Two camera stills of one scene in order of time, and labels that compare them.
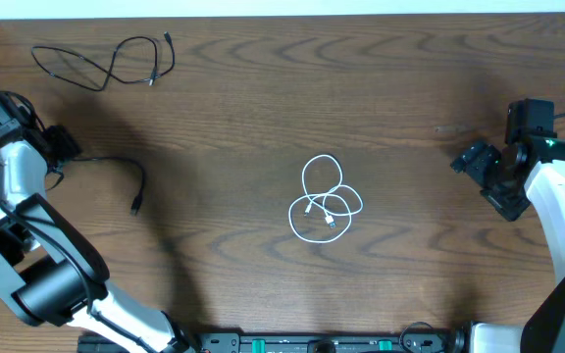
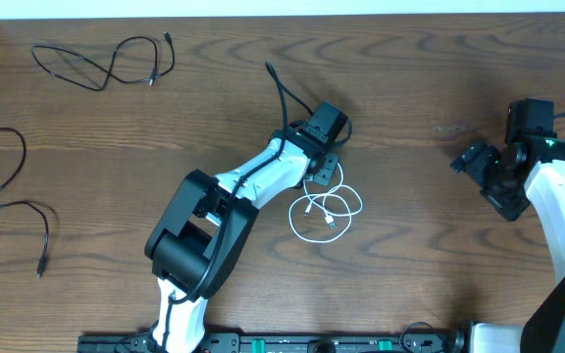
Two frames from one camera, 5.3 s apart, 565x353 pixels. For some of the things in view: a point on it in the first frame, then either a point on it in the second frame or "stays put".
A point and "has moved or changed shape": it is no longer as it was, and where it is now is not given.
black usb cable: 108,74 stays put
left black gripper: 67,145 -> 326,168
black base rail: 451,341 stays put
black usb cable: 135,207 has moved or changed shape
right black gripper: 481,155 stays put
